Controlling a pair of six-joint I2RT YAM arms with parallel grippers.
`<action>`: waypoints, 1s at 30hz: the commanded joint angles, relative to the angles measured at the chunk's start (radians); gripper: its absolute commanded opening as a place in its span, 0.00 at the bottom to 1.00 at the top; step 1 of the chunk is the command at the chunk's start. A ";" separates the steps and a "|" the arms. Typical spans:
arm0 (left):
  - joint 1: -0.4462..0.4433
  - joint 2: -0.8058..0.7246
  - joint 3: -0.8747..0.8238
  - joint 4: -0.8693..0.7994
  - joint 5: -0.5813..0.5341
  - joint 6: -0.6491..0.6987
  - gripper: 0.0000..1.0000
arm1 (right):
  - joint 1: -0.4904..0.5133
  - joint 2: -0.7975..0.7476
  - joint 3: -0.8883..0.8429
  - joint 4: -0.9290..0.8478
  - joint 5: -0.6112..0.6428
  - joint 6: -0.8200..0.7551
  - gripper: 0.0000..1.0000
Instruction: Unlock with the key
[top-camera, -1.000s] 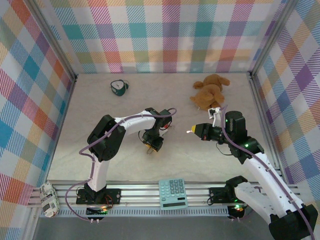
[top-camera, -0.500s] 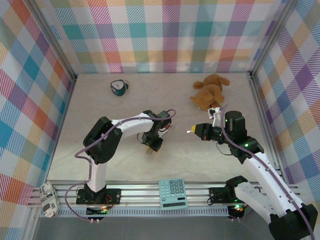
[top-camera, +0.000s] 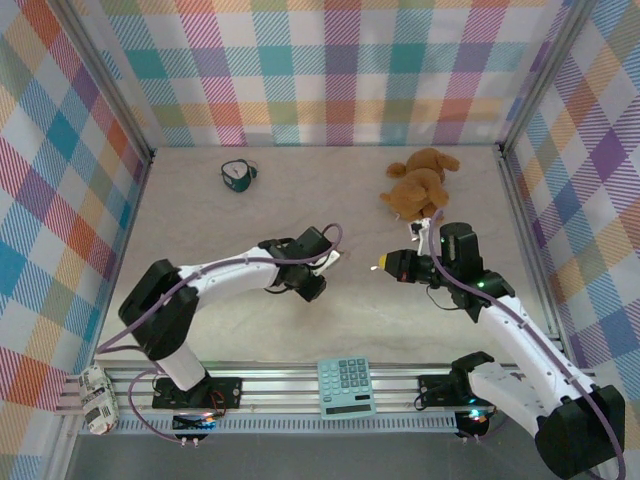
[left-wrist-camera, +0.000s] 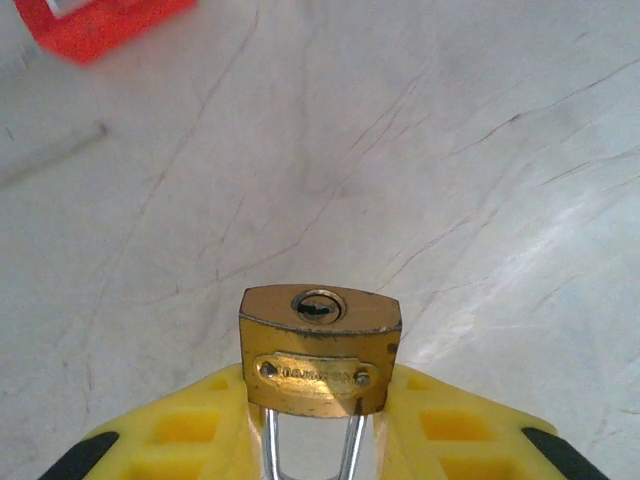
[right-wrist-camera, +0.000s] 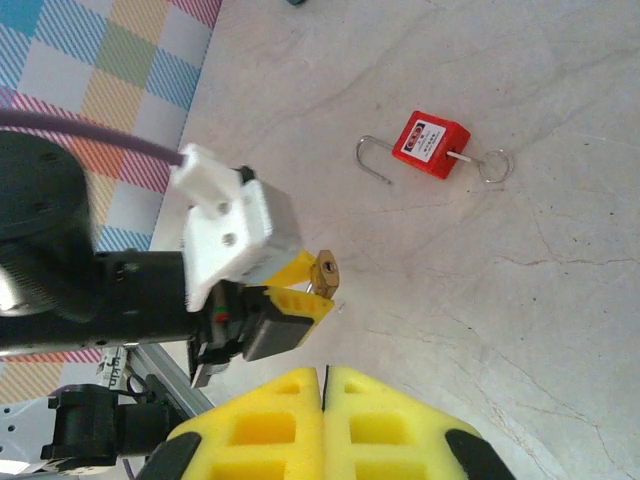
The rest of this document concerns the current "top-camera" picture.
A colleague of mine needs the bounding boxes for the brown teddy bear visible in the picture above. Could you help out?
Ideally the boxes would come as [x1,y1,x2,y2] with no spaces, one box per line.
[378,147,462,225]

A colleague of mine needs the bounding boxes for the teal calculator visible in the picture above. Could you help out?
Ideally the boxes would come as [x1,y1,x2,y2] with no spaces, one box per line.
[317,356,377,419]

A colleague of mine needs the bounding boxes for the right circuit board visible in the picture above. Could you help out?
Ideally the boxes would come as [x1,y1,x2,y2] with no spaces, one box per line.
[455,407,494,437]

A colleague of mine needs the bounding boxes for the circuit board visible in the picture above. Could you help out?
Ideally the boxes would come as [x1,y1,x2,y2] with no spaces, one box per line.
[171,409,220,432]
[455,407,494,437]

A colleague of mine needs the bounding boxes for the left circuit board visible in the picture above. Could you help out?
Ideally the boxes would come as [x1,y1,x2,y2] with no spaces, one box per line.
[171,409,220,432]

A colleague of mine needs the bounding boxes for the newspaper print wrapped bundle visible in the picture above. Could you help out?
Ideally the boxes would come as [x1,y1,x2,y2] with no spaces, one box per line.
[78,366,120,437]

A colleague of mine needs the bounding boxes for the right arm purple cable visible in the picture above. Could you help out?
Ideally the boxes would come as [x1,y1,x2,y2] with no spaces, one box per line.
[427,209,629,480]

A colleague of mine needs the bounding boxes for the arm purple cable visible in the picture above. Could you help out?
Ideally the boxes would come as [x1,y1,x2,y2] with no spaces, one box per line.
[94,223,346,444]
[427,209,629,480]

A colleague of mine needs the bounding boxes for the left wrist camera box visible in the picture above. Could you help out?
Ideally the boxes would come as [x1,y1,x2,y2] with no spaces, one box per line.
[319,249,347,275]

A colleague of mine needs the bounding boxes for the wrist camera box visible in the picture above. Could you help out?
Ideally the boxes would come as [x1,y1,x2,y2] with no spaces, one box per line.
[408,217,435,257]
[319,249,347,275]

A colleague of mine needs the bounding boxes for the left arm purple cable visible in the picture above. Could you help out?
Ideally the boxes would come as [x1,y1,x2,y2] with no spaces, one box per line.
[94,223,346,444]

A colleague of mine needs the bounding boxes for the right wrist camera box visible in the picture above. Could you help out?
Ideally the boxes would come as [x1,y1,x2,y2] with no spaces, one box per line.
[408,217,435,257]

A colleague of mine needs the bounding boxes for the aluminium side rail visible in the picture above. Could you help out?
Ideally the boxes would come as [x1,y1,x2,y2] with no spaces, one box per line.
[493,144,574,366]

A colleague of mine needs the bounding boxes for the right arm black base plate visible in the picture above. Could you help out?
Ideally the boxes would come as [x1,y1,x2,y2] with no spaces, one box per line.
[416,373,512,409]

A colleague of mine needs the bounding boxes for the aluminium mounting rail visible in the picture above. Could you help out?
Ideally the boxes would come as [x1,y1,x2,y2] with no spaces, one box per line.
[54,367,609,416]

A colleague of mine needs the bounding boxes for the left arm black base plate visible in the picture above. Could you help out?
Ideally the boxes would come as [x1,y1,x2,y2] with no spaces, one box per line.
[151,375,245,410]

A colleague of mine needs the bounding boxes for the slotted cable duct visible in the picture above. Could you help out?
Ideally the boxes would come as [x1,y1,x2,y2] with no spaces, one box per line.
[79,412,461,436]

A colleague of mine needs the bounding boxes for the aluminium frame post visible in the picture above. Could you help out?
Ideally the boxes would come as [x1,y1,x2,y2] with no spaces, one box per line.
[53,0,155,164]
[498,0,587,151]

